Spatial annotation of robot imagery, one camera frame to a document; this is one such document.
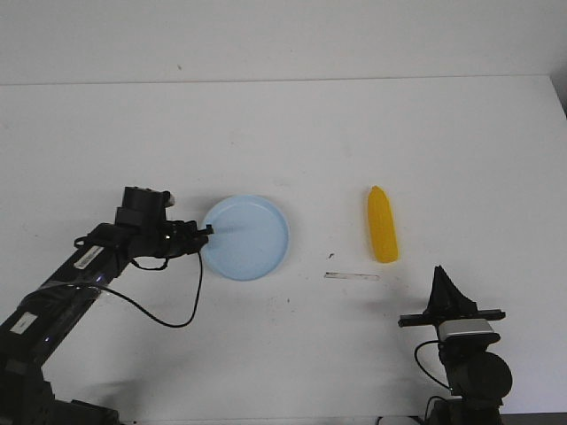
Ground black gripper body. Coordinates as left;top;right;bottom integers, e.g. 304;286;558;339
399;309;506;328
114;187;199;257

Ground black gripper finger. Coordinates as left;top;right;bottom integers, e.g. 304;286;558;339
192;235;209;251
442;270;478;313
195;224;214;235
424;266;446;316

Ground light blue round plate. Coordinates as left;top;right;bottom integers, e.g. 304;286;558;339
202;195;290;282

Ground yellow corn cob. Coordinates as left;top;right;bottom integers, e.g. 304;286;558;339
367;186;399;264

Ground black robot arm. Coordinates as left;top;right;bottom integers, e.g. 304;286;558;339
398;266;513;424
1;187;214;424

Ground thin clear tape strip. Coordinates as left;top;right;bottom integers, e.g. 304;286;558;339
324;272;380;282

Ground small white object bottom edge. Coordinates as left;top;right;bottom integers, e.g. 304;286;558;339
374;416;422;425

